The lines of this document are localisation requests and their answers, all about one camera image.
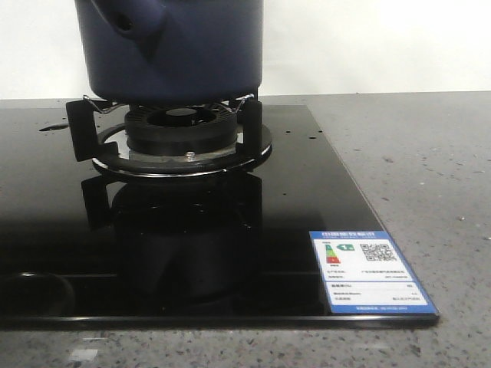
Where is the blue energy label sticker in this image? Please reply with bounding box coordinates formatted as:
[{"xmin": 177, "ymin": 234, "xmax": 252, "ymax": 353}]
[{"xmin": 310, "ymin": 231, "xmax": 437, "ymax": 315}]

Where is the right gas burner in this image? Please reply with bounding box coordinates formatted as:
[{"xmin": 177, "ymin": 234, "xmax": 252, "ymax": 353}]
[{"xmin": 66, "ymin": 94, "xmax": 272, "ymax": 179}]

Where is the dark blue pot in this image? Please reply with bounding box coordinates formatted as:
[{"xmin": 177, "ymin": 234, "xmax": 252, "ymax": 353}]
[{"xmin": 74, "ymin": 1, "xmax": 264, "ymax": 104}]

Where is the black glass gas stove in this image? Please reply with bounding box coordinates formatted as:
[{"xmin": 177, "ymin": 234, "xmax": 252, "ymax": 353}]
[{"xmin": 1, "ymin": 105, "xmax": 439, "ymax": 330}]

